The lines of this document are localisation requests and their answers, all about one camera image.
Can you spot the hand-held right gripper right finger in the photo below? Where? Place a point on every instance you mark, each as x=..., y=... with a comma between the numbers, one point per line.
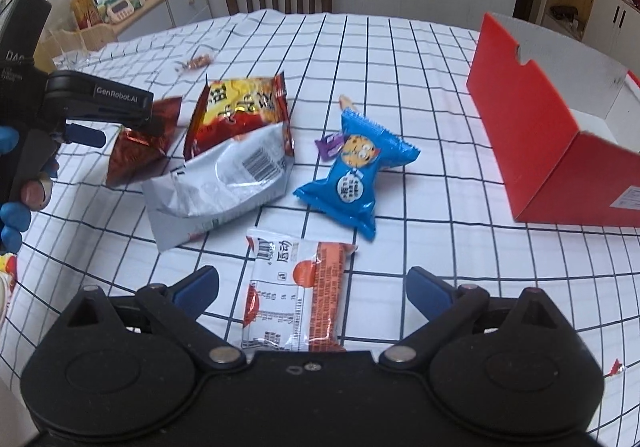
x=425, y=292

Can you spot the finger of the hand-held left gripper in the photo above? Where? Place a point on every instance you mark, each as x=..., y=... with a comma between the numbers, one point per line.
x=85, y=136
x=110, y=97

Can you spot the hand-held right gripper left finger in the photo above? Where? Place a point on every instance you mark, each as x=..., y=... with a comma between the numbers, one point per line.
x=197, y=289

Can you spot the dark red snack packet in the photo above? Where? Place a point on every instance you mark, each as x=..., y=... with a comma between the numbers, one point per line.
x=137, y=152

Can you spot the silver snack bag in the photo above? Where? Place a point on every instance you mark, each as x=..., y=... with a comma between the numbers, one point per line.
x=220, y=192

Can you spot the red yellow snack bag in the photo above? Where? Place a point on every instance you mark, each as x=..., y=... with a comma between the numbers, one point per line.
x=235, y=117

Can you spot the blue cookie packet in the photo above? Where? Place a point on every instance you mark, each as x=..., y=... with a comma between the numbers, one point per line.
x=355, y=177

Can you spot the red cardboard box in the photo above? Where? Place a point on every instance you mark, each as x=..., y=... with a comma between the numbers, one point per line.
x=530, y=137

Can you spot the orange sausage stick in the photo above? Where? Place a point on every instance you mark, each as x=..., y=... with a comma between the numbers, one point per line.
x=346, y=103

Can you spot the person's left hand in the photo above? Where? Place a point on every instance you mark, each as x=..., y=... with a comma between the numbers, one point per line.
x=35, y=192

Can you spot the wooden rack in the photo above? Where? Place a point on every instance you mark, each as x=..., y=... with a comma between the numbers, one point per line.
x=80, y=39

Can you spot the white timer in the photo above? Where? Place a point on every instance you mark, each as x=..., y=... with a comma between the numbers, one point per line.
x=118, y=11

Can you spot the orange snack bag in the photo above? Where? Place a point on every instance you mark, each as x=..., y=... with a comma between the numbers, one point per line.
x=82, y=9

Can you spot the small brown candy wrapper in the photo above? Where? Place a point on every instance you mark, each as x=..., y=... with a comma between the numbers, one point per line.
x=197, y=62

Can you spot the wooden sideboard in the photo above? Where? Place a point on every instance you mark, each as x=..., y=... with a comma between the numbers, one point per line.
x=165, y=2

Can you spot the purple candy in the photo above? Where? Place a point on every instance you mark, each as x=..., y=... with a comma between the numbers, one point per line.
x=329, y=147

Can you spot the small red candy wrapper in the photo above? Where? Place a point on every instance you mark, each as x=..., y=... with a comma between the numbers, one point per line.
x=615, y=368

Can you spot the checked white tablecloth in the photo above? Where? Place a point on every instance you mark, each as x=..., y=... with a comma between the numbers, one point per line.
x=400, y=77

